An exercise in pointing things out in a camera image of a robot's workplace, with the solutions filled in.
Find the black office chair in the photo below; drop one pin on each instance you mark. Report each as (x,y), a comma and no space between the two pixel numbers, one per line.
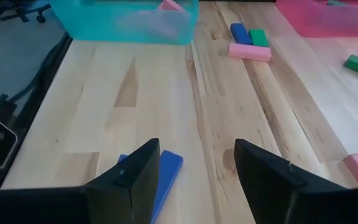
(23,11)

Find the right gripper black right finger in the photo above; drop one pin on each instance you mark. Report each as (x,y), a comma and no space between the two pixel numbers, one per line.
(266,186)

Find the pink translucent plastic bin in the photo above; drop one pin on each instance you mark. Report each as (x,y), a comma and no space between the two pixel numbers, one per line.
(322,21)

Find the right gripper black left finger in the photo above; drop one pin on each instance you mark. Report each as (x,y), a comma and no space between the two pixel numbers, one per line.
(126,199)

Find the green translucent plastic bin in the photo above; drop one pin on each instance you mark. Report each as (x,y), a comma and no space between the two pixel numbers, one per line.
(120,21)

